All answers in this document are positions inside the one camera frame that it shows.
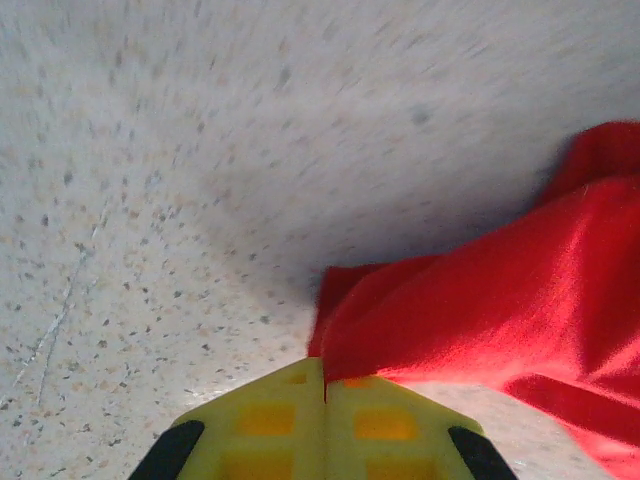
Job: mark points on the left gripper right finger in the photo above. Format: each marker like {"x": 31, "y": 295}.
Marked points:
{"x": 390, "y": 440}

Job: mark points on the red t-shirt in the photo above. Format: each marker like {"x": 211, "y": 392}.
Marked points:
{"x": 500, "y": 310}

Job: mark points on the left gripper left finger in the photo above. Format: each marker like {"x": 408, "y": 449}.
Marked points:
{"x": 260, "y": 440}

